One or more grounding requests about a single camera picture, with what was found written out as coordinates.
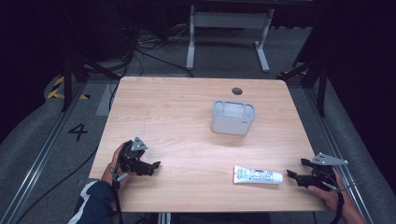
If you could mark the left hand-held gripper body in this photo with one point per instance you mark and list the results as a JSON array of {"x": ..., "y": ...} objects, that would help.
[{"x": 130, "y": 154}]

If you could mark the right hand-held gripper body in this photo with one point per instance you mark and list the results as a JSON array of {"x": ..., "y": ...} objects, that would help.
[{"x": 322, "y": 174}]

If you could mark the white toothpaste tube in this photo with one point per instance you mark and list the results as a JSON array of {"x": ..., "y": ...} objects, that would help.
[{"x": 257, "y": 176}]

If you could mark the grey plastic storage box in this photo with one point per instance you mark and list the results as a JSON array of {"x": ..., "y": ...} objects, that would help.
[{"x": 233, "y": 117}]

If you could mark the person's left hand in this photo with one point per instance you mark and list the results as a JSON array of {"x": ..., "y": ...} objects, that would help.
[{"x": 114, "y": 169}]

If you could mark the person's right hand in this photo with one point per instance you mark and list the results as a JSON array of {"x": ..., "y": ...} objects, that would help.
[{"x": 327, "y": 196}]

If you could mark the grey floor plate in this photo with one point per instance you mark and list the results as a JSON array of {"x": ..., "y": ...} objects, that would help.
[{"x": 105, "y": 100}]

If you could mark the black tripod stand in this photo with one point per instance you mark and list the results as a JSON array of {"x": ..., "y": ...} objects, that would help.
[
  {"x": 76, "y": 73},
  {"x": 314, "y": 77}
]

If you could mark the yellow black floor tape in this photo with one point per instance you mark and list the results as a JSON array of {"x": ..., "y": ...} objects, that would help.
[{"x": 60, "y": 90}]

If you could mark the aluminium floor rail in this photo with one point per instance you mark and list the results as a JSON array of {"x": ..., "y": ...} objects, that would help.
[
  {"x": 337, "y": 155},
  {"x": 37, "y": 161}
]

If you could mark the white metal stand frame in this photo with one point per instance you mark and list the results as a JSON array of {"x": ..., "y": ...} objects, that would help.
[{"x": 229, "y": 21}]

